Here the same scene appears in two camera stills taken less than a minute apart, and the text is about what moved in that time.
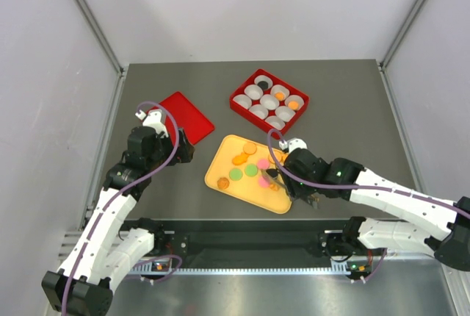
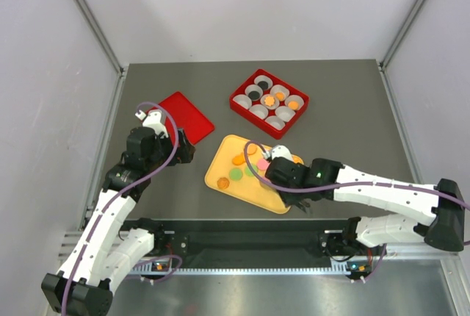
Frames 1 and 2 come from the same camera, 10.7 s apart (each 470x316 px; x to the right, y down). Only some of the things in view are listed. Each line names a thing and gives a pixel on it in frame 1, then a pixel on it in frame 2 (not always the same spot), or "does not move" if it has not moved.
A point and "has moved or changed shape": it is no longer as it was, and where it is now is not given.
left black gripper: (185, 150) does not move
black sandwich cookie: (263, 84) does not move
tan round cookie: (293, 104) does not move
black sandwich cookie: (272, 172) has moved or changed shape
